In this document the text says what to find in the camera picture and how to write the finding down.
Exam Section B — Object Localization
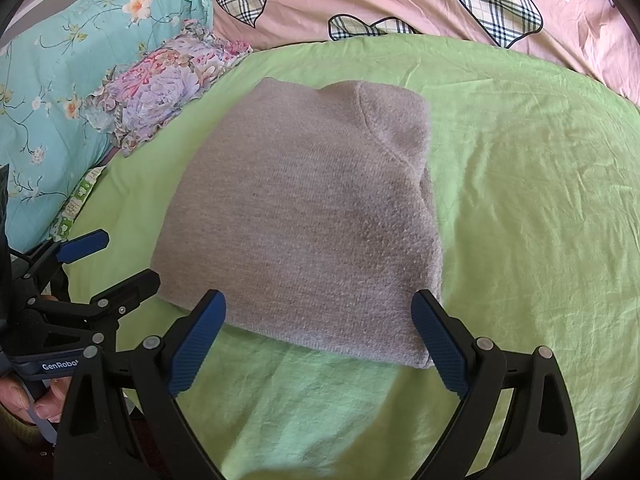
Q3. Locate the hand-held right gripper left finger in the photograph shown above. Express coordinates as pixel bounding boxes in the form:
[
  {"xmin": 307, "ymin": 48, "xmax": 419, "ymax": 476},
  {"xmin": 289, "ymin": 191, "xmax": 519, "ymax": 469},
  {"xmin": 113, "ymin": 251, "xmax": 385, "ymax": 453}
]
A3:
[{"xmin": 52, "ymin": 290, "xmax": 228, "ymax": 480}]

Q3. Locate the grey knit sweater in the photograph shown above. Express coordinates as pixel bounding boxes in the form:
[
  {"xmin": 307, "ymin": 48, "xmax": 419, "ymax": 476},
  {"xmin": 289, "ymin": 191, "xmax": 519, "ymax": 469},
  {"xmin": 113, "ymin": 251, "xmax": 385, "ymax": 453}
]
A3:
[{"xmin": 149, "ymin": 77, "xmax": 444, "ymax": 372}]

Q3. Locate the green white patterned cloth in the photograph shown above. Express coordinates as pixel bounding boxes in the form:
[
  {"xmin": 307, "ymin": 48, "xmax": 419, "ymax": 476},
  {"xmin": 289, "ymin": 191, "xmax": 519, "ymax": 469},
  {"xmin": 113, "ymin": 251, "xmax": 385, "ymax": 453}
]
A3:
[{"xmin": 47, "ymin": 165, "xmax": 109, "ymax": 241}]

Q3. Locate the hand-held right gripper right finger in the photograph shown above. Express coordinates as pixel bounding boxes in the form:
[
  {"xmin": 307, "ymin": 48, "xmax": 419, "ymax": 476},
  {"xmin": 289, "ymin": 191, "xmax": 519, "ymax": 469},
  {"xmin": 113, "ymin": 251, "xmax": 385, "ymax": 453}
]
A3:
[{"xmin": 410, "ymin": 288, "xmax": 583, "ymax": 480}]

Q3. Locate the teal floral pillow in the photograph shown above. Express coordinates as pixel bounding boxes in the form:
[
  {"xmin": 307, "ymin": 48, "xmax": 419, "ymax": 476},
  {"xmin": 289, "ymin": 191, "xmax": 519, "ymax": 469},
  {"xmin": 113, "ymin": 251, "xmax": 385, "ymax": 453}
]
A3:
[{"xmin": 0, "ymin": 0, "xmax": 222, "ymax": 252}]

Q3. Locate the light green bed sheet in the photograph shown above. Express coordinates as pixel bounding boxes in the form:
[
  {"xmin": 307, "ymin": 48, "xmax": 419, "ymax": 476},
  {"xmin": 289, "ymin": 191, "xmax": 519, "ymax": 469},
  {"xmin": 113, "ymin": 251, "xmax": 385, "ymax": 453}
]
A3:
[{"xmin": 62, "ymin": 34, "xmax": 640, "ymax": 480}]

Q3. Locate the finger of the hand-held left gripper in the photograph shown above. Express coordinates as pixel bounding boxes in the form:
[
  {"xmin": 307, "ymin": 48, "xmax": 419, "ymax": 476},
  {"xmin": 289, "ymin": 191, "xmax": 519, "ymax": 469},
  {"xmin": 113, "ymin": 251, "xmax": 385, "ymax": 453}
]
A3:
[
  {"xmin": 22, "ymin": 229, "xmax": 111, "ymax": 281},
  {"xmin": 29, "ymin": 268, "xmax": 162, "ymax": 347}
]

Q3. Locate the person's left hand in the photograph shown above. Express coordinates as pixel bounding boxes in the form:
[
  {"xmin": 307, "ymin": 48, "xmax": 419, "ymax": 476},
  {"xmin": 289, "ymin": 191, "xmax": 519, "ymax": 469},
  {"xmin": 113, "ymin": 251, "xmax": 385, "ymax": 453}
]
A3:
[{"xmin": 0, "ymin": 375, "xmax": 72, "ymax": 429}]

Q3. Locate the purple floral ruffled pillow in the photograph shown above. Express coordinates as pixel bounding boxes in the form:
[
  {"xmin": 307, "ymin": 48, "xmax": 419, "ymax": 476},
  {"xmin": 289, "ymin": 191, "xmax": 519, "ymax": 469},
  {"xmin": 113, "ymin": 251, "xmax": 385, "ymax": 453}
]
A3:
[{"xmin": 82, "ymin": 20, "xmax": 254, "ymax": 159}]

